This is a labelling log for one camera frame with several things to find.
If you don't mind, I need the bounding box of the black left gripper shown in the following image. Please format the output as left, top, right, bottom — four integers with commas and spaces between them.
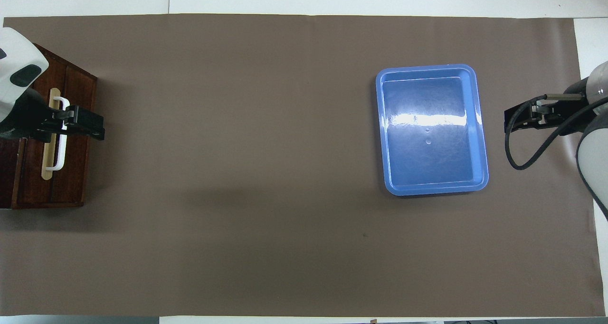
0, 87, 106, 142

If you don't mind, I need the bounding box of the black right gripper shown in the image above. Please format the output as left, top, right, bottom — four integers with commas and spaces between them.
504, 77, 592, 135

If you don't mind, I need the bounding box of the white drawer handle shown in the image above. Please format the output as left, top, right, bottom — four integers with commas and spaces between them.
50, 96, 72, 172

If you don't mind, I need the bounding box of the dark wooden cabinet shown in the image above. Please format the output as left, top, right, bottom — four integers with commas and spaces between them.
0, 44, 98, 210

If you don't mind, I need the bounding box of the blue plastic tray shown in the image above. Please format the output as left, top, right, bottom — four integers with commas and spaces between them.
375, 64, 490, 196

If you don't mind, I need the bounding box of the brown table mat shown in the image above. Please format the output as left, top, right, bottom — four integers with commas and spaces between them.
0, 13, 606, 317

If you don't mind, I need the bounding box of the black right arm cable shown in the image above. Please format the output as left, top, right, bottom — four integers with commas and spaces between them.
504, 94, 608, 171

